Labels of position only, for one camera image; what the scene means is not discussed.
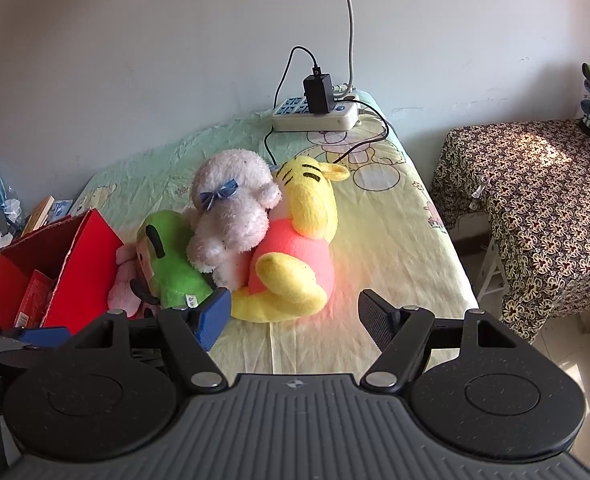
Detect black charger cable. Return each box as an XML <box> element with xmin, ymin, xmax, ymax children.
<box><xmin>264</xmin><ymin>46</ymin><xmax>322</xmax><ymax>168</ymax></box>

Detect white stool frame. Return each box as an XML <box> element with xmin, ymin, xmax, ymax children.
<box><xmin>477</xmin><ymin>237</ymin><xmax>510</xmax><ymax>306</ymax></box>

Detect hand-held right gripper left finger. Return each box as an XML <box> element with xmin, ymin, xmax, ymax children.
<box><xmin>60</xmin><ymin>287</ymin><xmax>232</xmax><ymax>394</ymax></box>

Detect red cardboard box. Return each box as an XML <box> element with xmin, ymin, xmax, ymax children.
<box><xmin>0</xmin><ymin>208</ymin><xmax>126</xmax><ymax>335</ymax></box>

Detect yellow tiger plush toy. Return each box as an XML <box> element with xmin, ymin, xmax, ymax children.
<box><xmin>231</xmin><ymin>156</ymin><xmax>351</xmax><ymax>322</ymax></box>

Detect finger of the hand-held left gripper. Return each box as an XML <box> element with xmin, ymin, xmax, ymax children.
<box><xmin>14</xmin><ymin>327</ymin><xmax>71</xmax><ymax>350</ymax></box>

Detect clear plastic bag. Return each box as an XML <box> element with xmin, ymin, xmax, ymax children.
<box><xmin>0</xmin><ymin>197</ymin><xmax>26</xmax><ymax>236</ymax></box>

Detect brown floral tablecloth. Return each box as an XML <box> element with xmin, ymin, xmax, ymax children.
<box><xmin>431</xmin><ymin>119</ymin><xmax>590</xmax><ymax>345</ymax></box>

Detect yellow book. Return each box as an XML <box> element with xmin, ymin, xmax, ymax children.
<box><xmin>22</xmin><ymin>196</ymin><xmax>56</xmax><ymax>237</ymax></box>

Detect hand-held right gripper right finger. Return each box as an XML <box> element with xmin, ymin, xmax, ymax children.
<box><xmin>357</xmin><ymin>289</ymin><xmax>523</xmax><ymax>392</ymax></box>

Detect white cable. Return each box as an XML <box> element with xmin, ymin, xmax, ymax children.
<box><xmin>336</xmin><ymin>0</ymin><xmax>357</xmax><ymax>97</ymax></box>

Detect white power strip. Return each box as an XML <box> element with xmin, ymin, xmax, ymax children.
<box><xmin>271</xmin><ymin>89</ymin><xmax>362</xmax><ymax>132</ymax></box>

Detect cartoon printed bed sheet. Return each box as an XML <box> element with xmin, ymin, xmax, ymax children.
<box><xmin>70</xmin><ymin>89</ymin><xmax>478</xmax><ymax>376</ymax></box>

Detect black charger plug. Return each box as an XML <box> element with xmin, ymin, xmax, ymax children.
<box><xmin>302</xmin><ymin>73</ymin><xmax>335</xmax><ymax>115</ymax></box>

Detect black power cable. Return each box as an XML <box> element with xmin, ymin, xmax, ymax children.
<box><xmin>332</xmin><ymin>100</ymin><xmax>390</xmax><ymax>165</ymax></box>

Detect red packet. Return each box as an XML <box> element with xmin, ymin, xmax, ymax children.
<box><xmin>15</xmin><ymin>270</ymin><xmax>54</xmax><ymax>329</ymax></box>

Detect white plush rabbit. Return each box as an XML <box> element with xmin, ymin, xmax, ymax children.
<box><xmin>185</xmin><ymin>148</ymin><xmax>281</xmax><ymax>291</ymax></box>

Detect green plush toy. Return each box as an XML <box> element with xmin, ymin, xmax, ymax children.
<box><xmin>130</xmin><ymin>210</ymin><xmax>216</xmax><ymax>311</ymax></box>

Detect metal clip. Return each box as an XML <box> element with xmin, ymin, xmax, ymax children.
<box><xmin>470</xmin><ymin>177</ymin><xmax>490</xmax><ymax>211</ymax></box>

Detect pink plush toy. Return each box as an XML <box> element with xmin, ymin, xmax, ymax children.
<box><xmin>108</xmin><ymin>242</ymin><xmax>143</xmax><ymax>318</ymax></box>

